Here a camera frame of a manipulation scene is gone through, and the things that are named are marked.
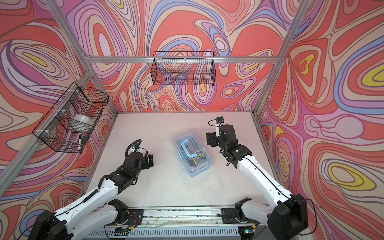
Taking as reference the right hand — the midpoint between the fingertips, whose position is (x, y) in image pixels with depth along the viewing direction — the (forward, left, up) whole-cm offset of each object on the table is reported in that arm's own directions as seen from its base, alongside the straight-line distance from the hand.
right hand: (215, 136), depth 81 cm
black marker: (-9, +66, +7) cm, 67 cm away
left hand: (-5, +39, -10) cm, 41 cm away
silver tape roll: (+4, +66, +13) cm, 68 cm away
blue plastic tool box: (-6, +13, -9) cm, 16 cm away
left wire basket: (+1, +73, +12) cm, 74 cm away
